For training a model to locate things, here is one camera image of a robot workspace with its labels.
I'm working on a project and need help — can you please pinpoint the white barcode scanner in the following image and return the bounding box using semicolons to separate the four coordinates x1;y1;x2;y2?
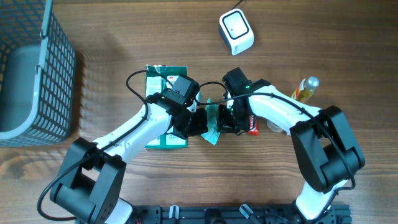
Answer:
219;9;254;55

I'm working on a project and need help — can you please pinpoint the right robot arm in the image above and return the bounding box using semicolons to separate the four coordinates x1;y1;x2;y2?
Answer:
217;68;365;223

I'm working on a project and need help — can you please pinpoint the green 3M gloves packet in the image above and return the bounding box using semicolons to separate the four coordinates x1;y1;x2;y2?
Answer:
146;65;188;150

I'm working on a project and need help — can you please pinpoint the black left camera cable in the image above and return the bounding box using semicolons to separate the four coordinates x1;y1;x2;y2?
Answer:
36;70;175;222

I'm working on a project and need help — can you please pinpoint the red white tube packet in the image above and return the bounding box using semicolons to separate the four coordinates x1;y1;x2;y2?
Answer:
248;115;259;136

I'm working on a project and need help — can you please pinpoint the green lid white jar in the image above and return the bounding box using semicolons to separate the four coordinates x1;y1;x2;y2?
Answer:
267;120;283;133

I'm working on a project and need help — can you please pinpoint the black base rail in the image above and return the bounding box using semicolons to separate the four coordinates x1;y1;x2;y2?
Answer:
74;203;352;224

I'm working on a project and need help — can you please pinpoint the dark grey mesh basket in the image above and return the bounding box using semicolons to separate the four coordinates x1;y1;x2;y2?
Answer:
1;1;76;147

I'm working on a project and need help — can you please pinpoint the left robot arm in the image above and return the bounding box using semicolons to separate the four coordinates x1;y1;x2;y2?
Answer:
47;76;207;223

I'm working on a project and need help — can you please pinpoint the yellow oil bottle silver cap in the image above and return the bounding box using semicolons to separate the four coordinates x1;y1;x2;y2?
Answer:
291;77;320;103

